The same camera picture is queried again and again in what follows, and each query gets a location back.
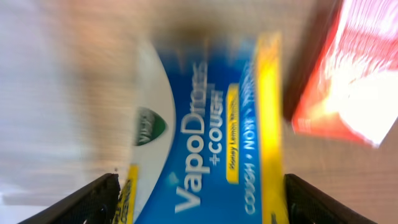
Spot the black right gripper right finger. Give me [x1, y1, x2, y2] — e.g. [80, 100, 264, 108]
[284, 174, 376, 224]

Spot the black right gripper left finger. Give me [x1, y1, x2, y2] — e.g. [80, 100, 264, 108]
[20, 173, 121, 224]

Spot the blue yellow VapoDrops box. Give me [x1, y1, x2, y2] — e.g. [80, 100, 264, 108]
[114, 33, 289, 224]

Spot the red orange small box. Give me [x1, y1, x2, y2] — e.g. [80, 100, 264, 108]
[292, 0, 397, 147]

